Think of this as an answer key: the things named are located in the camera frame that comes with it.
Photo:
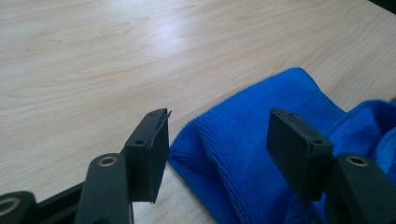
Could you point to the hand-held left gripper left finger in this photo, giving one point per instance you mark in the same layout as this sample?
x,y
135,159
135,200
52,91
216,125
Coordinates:
x,y
149,161

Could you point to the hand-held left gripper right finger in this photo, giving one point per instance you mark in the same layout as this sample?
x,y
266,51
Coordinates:
x,y
295,149

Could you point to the blue cloth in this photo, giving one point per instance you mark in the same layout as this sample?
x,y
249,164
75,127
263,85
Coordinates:
x,y
236,149

